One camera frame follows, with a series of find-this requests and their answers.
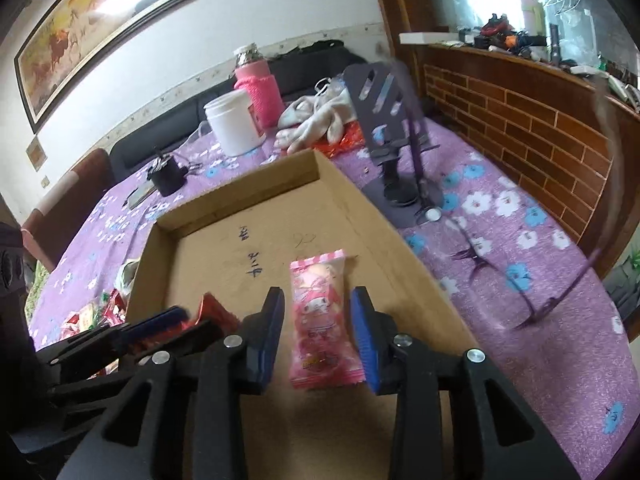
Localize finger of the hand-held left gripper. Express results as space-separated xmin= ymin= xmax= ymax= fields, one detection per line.
xmin=37 ymin=306 xmax=190 ymax=376
xmin=50 ymin=320 xmax=226 ymax=411

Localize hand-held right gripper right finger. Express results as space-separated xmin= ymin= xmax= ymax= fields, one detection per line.
xmin=350 ymin=286 xmax=581 ymax=480

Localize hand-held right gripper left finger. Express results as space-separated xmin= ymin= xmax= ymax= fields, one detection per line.
xmin=57 ymin=287 xmax=286 ymax=480

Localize red foil snack packet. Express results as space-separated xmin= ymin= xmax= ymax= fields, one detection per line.
xmin=131 ymin=292 xmax=238 ymax=356

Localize pink cartoon snack packet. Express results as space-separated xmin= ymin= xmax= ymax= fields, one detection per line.
xmin=289 ymin=252 xmax=363 ymax=391

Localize pile of assorted snack packets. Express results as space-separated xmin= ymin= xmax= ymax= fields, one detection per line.
xmin=60 ymin=259 xmax=138 ymax=341

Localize shallow cardboard box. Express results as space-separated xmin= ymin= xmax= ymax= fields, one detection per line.
xmin=122 ymin=150 xmax=483 ymax=480

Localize thin paperback book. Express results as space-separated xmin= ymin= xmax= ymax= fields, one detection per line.
xmin=127 ymin=180 xmax=156 ymax=208

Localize purple floral tablecloth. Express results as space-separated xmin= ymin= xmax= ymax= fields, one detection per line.
xmin=27 ymin=115 xmax=640 ymax=480

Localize black cup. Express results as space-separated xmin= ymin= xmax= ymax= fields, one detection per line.
xmin=147 ymin=152 xmax=188 ymax=197

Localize brown upholstered chair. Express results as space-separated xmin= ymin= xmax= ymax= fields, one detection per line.
xmin=20 ymin=147 xmax=116 ymax=271

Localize black leather sofa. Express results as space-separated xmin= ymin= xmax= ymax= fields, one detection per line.
xmin=109 ymin=40 xmax=366 ymax=186

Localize red plastic bag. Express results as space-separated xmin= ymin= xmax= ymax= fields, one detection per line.
xmin=312 ymin=122 xmax=373 ymax=159

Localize white cotton glove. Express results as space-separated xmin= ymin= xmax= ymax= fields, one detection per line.
xmin=277 ymin=92 xmax=361 ymax=133
xmin=275 ymin=120 xmax=348 ymax=153

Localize white plastic jar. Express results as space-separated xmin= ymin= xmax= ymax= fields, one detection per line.
xmin=203 ymin=91 xmax=267 ymax=157

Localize pink sleeved bottle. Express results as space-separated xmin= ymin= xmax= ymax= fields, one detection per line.
xmin=233 ymin=44 xmax=286 ymax=130

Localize black phone stand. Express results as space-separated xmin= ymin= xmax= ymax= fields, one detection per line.
xmin=342 ymin=60 xmax=446 ymax=208

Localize brick pattern wooden counter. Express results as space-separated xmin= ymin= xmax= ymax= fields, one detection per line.
xmin=395 ymin=35 xmax=640 ymax=281

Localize framed horse painting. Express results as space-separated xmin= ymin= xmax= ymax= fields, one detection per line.
xmin=14 ymin=0 xmax=193 ymax=133

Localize black garment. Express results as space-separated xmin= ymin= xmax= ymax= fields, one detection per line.
xmin=265 ymin=37 xmax=346 ymax=56

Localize flat white box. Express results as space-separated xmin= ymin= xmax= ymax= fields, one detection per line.
xmin=399 ymin=31 xmax=463 ymax=45

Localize clutter of small counter items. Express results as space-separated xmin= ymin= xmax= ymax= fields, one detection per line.
xmin=457 ymin=0 xmax=640 ymax=106

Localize wooden framed etched mirror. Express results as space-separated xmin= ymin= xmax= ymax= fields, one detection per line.
xmin=365 ymin=0 xmax=640 ymax=91

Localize purple frame eyeglasses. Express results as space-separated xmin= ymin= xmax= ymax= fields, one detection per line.
xmin=400 ymin=200 xmax=606 ymax=333

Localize small wall plaque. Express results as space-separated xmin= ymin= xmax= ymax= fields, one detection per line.
xmin=26 ymin=135 xmax=48 ymax=171

